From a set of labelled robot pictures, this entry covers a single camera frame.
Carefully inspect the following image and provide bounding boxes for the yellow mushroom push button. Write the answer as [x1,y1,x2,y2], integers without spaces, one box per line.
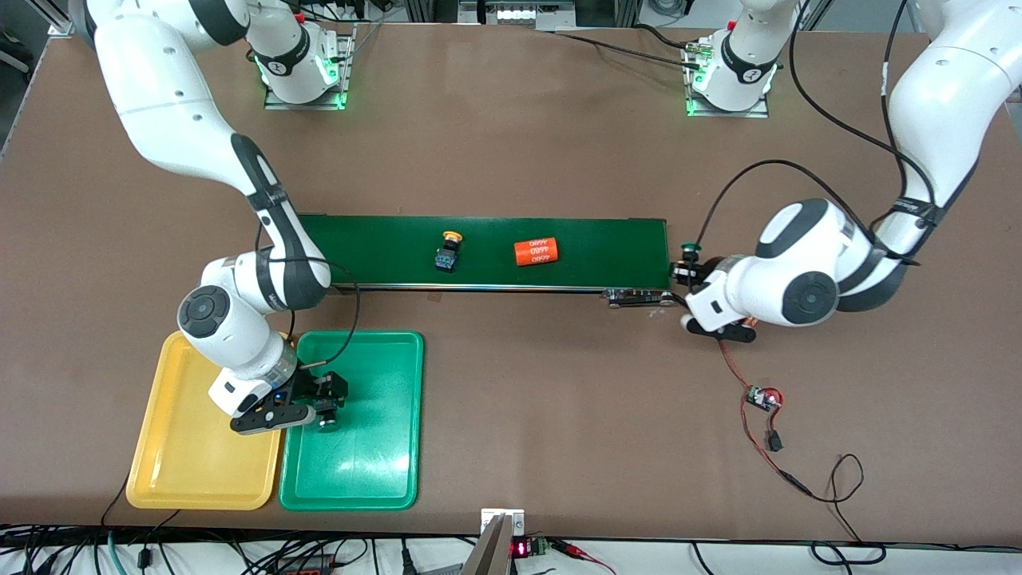
[434,231,465,275]

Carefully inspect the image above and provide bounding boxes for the green plastic tray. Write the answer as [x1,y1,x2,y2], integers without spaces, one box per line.
[279,330,425,512]

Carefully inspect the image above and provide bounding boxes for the green belt conveyor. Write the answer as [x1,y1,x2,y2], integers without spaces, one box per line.
[276,213,676,310]

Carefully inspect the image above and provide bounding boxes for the yellow plastic tray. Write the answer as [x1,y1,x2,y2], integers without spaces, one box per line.
[125,329,295,511]

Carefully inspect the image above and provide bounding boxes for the red clip lead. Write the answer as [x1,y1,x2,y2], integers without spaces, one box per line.
[551,539,617,575]

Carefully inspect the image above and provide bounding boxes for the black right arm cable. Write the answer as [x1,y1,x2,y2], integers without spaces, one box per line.
[255,216,362,372]

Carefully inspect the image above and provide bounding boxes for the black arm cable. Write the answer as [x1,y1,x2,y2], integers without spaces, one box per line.
[255,216,362,372]
[695,0,939,256]

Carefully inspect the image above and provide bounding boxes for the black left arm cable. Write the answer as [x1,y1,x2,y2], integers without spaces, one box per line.
[695,0,939,256]

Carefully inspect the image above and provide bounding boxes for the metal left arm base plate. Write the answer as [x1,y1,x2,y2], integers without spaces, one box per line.
[685,38,772,119]

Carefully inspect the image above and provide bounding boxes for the thin black table edge cable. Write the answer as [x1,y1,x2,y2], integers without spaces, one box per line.
[100,475,133,529]

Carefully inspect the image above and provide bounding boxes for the grey metal bracket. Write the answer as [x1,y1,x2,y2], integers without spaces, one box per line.
[461,508,526,575]

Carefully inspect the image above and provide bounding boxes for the black cable on table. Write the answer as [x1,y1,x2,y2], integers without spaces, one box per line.
[551,22,707,69]

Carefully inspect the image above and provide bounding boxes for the thin black looped cable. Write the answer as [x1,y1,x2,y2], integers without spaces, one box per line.
[814,454,866,545]

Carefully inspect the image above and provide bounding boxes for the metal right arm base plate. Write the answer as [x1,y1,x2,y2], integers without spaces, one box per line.
[263,22,357,111]

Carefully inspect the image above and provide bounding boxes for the black floor cable loop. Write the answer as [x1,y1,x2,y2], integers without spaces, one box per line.
[810,541,887,566]

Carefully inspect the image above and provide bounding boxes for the aluminium frame profile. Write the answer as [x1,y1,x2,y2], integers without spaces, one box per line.
[44,0,81,37]

